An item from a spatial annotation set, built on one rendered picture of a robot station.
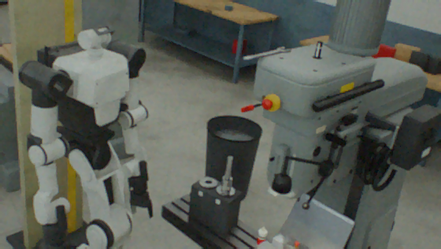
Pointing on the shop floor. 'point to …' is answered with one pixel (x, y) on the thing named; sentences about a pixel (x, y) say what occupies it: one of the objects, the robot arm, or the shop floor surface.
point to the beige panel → (26, 41)
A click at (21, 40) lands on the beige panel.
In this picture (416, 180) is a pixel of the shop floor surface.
